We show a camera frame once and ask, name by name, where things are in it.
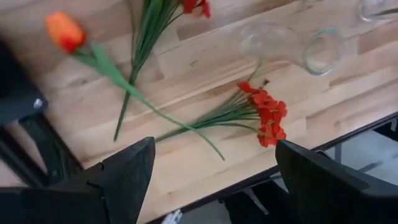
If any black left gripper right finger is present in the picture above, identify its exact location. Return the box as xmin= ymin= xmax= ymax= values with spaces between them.
xmin=275 ymin=139 xmax=398 ymax=224

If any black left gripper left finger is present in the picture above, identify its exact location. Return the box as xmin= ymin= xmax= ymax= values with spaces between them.
xmin=0 ymin=136 xmax=155 ymax=224

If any red artificial flower bunch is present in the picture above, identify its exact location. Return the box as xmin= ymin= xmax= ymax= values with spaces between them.
xmin=154 ymin=79 xmax=289 ymax=149
xmin=113 ymin=0 xmax=212 ymax=142

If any clear glass vase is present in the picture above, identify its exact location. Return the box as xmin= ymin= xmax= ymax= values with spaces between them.
xmin=357 ymin=0 xmax=398 ymax=23
xmin=238 ymin=22 xmax=345 ymax=77

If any orange artificial tulip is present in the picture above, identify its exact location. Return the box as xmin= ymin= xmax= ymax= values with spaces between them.
xmin=45 ymin=11 xmax=226 ymax=162

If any black table frame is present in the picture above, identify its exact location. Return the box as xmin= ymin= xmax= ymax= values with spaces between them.
xmin=146 ymin=111 xmax=398 ymax=224

